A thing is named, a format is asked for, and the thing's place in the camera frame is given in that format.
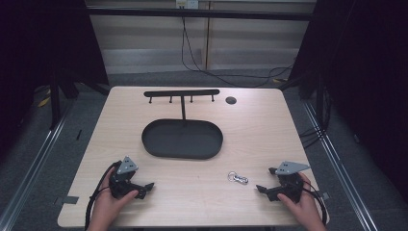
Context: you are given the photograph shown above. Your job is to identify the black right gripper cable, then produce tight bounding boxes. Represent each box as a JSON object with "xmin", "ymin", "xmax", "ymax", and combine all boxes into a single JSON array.
[{"xmin": 300, "ymin": 180, "xmax": 329, "ymax": 226}]

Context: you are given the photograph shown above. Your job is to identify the person's left hand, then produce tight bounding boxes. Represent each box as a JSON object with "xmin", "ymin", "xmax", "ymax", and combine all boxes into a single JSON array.
[{"xmin": 88, "ymin": 167, "xmax": 140, "ymax": 225}]

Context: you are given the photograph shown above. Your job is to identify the black key stand with tray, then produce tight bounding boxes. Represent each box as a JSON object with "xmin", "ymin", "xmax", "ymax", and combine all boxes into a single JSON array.
[{"xmin": 140, "ymin": 89, "xmax": 224, "ymax": 161}]

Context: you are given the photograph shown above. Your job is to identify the bundle of black floor cables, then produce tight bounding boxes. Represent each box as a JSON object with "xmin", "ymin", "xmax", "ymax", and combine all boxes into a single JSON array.
[{"xmin": 298, "ymin": 126, "xmax": 326, "ymax": 149}]

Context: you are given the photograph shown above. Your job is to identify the person's right hand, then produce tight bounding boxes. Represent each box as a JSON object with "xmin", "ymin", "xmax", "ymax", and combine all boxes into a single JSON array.
[{"xmin": 276, "ymin": 172, "xmax": 325, "ymax": 225}]

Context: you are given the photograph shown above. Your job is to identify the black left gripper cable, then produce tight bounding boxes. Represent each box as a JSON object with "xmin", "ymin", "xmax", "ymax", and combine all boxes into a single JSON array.
[{"xmin": 84, "ymin": 161, "xmax": 122, "ymax": 231}]

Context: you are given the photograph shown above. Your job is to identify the yellow floor tape piece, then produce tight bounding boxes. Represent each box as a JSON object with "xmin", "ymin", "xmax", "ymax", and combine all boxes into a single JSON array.
[{"xmin": 37, "ymin": 95, "xmax": 52, "ymax": 109}]

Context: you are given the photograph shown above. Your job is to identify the black metal stand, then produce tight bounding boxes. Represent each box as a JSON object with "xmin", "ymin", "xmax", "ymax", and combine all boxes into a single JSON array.
[{"xmin": 48, "ymin": 71, "xmax": 63, "ymax": 131}]

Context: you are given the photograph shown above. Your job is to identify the silver keychain with ring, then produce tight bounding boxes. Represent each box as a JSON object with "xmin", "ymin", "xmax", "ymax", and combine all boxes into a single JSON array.
[{"xmin": 227, "ymin": 170, "xmax": 250, "ymax": 186}]

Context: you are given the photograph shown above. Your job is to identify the black curtain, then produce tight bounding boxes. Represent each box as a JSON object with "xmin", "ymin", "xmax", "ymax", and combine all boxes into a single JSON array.
[
  {"xmin": 0, "ymin": 0, "xmax": 110, "ymax": 152},
  {"xmin": 288, "ymin": 0, "xmax": 408, "ymax": 203}
]

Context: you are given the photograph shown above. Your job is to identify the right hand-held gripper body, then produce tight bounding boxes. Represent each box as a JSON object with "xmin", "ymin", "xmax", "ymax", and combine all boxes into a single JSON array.
[{"xmin": 265, "ymin": 161, "xmax": 311, "ymax": 204}]

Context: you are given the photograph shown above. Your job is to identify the white wall outlet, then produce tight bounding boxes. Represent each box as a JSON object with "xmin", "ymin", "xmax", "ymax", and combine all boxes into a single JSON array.
[{"xmin": 175, "ymin": 0, "xmax": 200, "ymax": 10}]

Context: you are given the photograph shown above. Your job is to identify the black wall cable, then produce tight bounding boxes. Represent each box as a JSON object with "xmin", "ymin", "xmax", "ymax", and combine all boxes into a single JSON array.
[{"xmin": 180, "ymin": 14, "xmax": 295, "ymax": 89}]

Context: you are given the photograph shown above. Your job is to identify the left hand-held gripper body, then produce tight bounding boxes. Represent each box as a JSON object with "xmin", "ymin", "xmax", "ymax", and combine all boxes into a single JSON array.
[{"xmin": 109, "ymin": 156, "xmax": 147, "ymax": 200}]

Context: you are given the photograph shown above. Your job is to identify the grey tape strip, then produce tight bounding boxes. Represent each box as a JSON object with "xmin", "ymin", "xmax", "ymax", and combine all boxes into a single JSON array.
[{"xmin": 53, "ymin": 194, "xmax": 80, "ymax": 207}]

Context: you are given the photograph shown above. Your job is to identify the black horizontal frame bar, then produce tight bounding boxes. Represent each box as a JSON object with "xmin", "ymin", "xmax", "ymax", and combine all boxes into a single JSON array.
[{"xmin": 86, "ymin": 7, "xmax": 319, "ymax": 22}]

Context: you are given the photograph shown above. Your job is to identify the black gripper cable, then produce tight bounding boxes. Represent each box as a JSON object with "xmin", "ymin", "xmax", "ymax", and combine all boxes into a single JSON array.
[
  {"xmin": 84, "ymin": 161, "xmax": 122, "ymax": 231},
  {"xmin": 300, "ymin": 180, "xmax": 329, "ymax": 226}
]

